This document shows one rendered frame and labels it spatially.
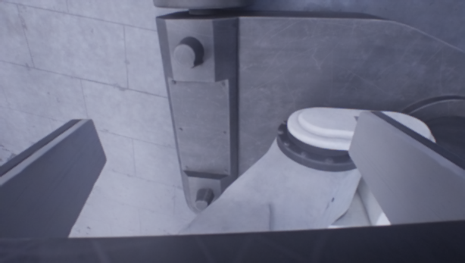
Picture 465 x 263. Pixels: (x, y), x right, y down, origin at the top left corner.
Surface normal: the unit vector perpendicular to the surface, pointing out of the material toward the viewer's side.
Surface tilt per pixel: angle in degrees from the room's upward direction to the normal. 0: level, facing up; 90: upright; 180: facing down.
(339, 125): 90
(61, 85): 0
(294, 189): 90
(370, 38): 0
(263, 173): 90
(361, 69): 0
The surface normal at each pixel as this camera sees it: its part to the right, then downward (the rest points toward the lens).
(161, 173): -0.16, 0.52
